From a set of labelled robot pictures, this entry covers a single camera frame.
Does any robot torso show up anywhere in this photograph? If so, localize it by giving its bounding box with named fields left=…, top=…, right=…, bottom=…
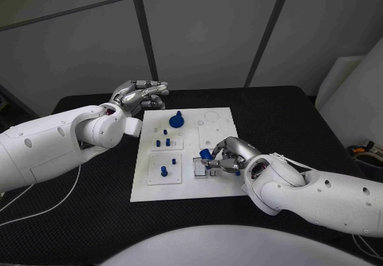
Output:
left=98, top=224, right=376, bottom=266

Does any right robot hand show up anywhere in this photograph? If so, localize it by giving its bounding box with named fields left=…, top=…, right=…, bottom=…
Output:
left=200, top=136, right=264, bottom=173

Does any white task board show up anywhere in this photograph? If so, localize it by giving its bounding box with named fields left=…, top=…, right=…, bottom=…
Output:
left=130, top=107, right=249, bottom=203

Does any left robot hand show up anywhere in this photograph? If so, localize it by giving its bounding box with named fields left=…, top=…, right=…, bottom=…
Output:
left=108, top=79, right=170, bottom=117

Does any white cable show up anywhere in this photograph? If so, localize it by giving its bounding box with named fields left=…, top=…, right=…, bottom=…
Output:
left=270, top=152, right=318, bottom=171
left=352, top=234, right=383, bottom=260
left=0, top=163, right=82, bottom=227

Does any blue gear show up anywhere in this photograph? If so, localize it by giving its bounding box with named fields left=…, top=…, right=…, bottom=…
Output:
left=169, top=110, right=186, bottom=129

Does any cable bundle with orange clip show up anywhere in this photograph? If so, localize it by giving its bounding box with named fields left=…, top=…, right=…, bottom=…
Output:
left=347, top=139, right=383, bottom=165

